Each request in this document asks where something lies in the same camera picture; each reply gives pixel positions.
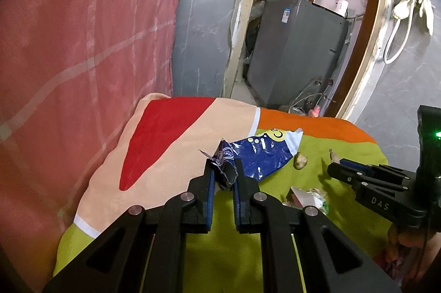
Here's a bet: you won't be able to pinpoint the wooden door frame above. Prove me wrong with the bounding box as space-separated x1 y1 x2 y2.
222 0 397 125

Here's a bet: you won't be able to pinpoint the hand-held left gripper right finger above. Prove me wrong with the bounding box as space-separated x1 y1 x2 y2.
233 158 402 293

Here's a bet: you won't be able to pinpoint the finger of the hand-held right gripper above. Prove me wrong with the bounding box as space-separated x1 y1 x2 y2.
339 158 419 181
327 162 410 193

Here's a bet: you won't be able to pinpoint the person's right hand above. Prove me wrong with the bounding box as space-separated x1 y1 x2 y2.
388 222 441 280

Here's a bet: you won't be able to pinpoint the grey washing machine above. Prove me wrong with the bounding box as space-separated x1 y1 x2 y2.
245 0 350 111

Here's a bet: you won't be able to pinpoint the white rubber gloves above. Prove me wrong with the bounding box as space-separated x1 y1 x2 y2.
412 0 435 35

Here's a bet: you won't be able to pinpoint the pink plaid cloth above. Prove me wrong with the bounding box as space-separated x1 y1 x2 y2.
0 0 181 245

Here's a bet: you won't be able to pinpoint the dark blue wrapper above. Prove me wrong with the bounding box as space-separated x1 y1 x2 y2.
199 138 239 192

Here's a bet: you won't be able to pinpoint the tangled metal wire rack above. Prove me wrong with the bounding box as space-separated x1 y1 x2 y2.
291 79 331 114

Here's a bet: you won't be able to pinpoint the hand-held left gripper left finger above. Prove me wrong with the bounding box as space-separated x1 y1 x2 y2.
43 158 217 293

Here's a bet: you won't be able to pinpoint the white green paper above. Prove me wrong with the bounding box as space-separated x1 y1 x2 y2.
283 186 329 215

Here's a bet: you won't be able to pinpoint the colourful patchwork blanket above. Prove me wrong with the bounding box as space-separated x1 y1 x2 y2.
53 92 390 293

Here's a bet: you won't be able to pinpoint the white hose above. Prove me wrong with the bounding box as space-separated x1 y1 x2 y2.
383 0 419 64

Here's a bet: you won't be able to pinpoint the blue snack bag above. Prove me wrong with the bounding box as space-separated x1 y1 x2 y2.
229 128 304 181

